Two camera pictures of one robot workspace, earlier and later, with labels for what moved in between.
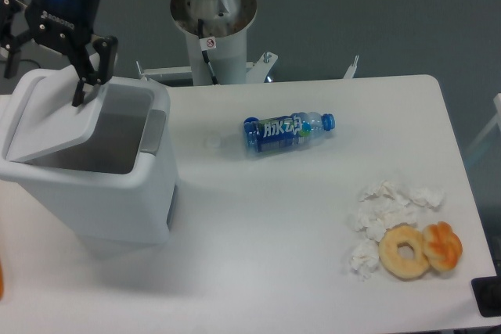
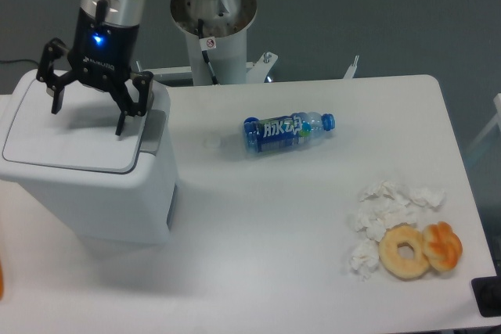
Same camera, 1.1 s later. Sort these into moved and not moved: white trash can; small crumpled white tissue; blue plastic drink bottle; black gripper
Moved: black gripper
Not moved: blue plastic drink bottle; small crumpled white tissue; white trash can
